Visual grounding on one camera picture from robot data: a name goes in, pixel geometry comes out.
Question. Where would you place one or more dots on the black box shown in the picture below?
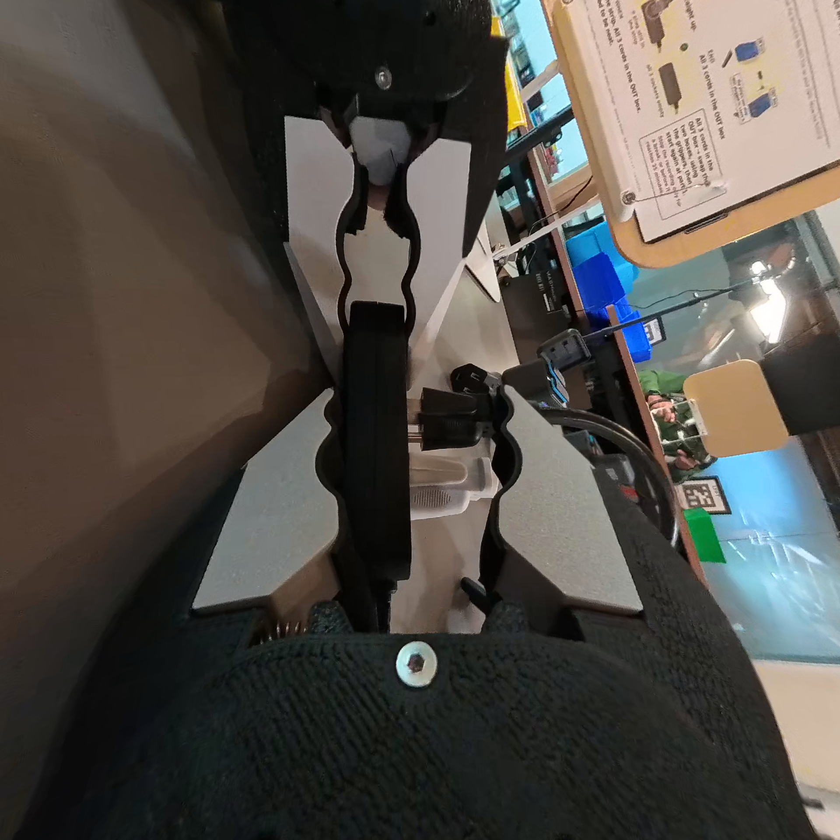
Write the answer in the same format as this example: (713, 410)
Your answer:
(535, 308)

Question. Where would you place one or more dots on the blue plastic bin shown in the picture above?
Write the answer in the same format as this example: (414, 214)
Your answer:
(636, 334)
(597, 262)

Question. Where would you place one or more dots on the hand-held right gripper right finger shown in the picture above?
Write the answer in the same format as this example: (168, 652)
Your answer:
(564, 525)

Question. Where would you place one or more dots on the plain wooden board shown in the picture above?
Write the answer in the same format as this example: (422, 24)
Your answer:
(735, 407)

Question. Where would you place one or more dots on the green box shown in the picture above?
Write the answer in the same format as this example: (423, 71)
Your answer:
(703, 538)

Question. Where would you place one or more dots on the black extension socket end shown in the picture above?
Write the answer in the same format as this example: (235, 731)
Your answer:
(472, 380)

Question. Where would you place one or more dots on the black battery charger case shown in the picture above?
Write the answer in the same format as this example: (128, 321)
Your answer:
(564, 351)

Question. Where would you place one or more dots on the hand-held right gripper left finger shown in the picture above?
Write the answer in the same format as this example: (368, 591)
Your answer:
(275, 525)

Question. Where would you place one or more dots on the framed fiducial tag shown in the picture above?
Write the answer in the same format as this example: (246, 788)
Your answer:
(653, 332)
(702, 497)

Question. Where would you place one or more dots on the black light stand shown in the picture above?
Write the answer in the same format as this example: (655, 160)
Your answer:
(771, 312)

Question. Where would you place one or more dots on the white ribbed plug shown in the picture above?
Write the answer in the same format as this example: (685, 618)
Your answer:
(446, 499)

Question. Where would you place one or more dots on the black panel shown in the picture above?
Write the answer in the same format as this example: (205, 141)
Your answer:
(807, 380)

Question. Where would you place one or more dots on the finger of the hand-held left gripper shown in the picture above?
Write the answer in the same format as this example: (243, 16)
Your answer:
(312, 197)
(439, 197)

